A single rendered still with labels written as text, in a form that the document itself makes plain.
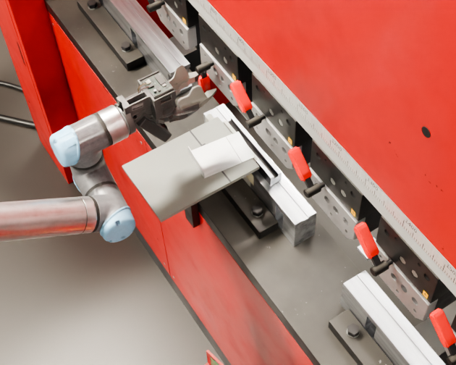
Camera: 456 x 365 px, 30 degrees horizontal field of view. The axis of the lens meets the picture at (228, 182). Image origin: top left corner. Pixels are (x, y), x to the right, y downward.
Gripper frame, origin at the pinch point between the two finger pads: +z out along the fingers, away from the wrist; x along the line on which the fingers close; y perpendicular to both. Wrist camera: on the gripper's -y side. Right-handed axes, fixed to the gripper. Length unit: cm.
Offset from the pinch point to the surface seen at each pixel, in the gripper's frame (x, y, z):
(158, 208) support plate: -10.5, -18.5, -19.6
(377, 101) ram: -49, 40, 3
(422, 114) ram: -58, 46, 3
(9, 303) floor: 47, -119, -57
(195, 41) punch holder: 10.5, 2.2, 4.4
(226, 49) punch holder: -5.0, 13.6, 3.0
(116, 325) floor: 20, -119, -30
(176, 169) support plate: -3.7, -18.5, -10.9
